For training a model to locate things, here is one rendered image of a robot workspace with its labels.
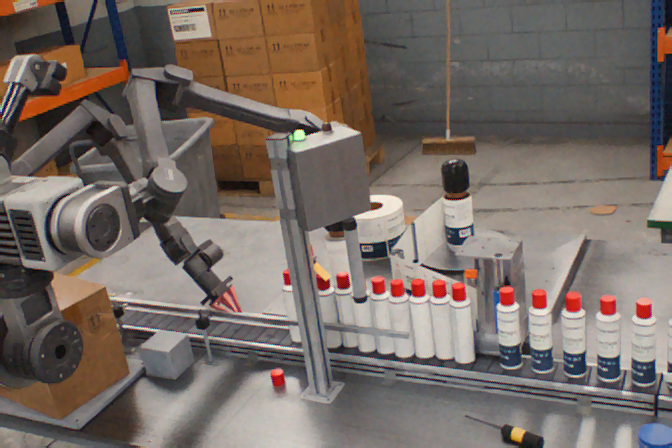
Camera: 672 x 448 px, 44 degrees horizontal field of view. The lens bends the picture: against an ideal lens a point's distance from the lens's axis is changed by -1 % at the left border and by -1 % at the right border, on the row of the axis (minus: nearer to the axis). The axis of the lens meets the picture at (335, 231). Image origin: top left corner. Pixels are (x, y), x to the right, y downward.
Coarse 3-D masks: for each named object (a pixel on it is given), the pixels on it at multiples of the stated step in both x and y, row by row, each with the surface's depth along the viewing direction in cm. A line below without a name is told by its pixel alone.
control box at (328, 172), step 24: (312, 144) 181; (336, 144) 182; (360, 144) 185; (312, 168) 181; (336, 168) 184; (360, 168) 187; (312, 192) 183; (336, 192) 186; (360, 192) 189; (312, 216) 184; (336, 216) 187
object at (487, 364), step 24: (144, 312) 252; (216, 336) 232; (240, 336) 230; (264, 336) 228; (288, 336) 226; (408, 360) 206; (432, 360) 205; (480, 360) 202; (528, 360) 199; (576, 384) 188; (600, 384) 186; (624, 384) 185
